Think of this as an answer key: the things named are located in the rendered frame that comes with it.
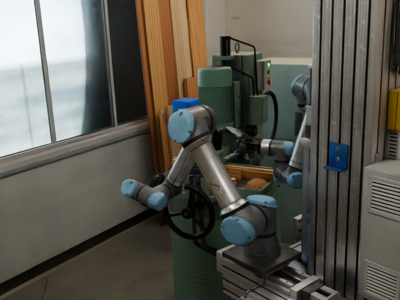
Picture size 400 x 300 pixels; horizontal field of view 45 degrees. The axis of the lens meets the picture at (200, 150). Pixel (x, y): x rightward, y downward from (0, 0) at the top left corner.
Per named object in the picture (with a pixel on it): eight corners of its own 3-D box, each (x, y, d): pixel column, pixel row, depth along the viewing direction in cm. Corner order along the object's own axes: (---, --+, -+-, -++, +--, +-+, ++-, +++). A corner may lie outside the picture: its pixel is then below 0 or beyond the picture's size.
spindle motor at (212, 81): (193, 129, 251) (191, 69, 243) (209, 122, 266) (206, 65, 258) (224, 131, 243) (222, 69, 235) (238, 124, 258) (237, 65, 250)
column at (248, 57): (213, 178, 284) (209, 55, 266) (230, 168, 303) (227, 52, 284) (249, 183, 274) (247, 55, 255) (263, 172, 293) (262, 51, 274)
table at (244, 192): (146, 193, 254) (145, 182, 253) (175, 175, 280) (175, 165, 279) (253, 209, 226) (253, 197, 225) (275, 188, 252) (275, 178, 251)
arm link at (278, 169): (279, 187, 217) (280, 163, 214) (270, 179, 227) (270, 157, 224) (296, 185, 218) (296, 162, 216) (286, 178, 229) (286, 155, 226)
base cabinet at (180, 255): (174, 325, 281) (168, 211, 262) (218, 278, 330) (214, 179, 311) (246, 346, 260) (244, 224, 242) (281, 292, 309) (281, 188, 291)
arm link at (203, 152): (274, 228, 177) (203, 99, 181) (254, 243, 165) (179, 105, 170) (249, 238, 185) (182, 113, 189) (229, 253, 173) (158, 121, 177)
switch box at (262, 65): (254, 90, 268) (254, 61, 264) (261, 87, 277) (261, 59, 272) (265, 90, 265) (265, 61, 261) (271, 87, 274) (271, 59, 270)
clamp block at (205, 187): (184, 193, 243) (183, 176, 241) (196, 184, 254) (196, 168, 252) (210, 197, 236) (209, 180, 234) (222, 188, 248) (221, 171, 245)
